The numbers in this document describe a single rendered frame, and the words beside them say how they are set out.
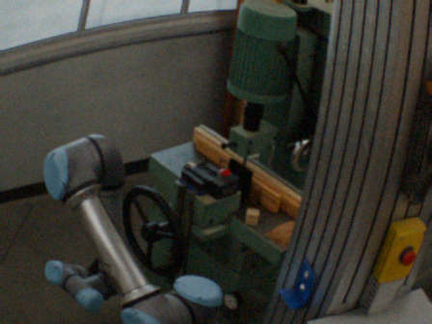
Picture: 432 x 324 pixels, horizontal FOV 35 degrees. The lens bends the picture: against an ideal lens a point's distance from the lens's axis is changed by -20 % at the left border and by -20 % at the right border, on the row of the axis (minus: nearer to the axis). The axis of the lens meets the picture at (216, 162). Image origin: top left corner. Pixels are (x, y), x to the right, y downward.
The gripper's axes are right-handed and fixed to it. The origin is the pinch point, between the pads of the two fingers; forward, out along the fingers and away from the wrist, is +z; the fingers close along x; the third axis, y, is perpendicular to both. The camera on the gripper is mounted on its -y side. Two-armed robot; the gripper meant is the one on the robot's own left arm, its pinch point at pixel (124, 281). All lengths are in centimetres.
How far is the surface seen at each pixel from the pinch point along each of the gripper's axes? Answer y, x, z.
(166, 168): -33.6, -19.3, 21.7
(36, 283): 53, -82, 49
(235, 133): -53, -3, 22
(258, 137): -55, 2, 27
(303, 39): -90, 7, 17
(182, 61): -67, -120, 130
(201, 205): -31.7, 6.3, 9.0
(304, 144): -60, 13, 34
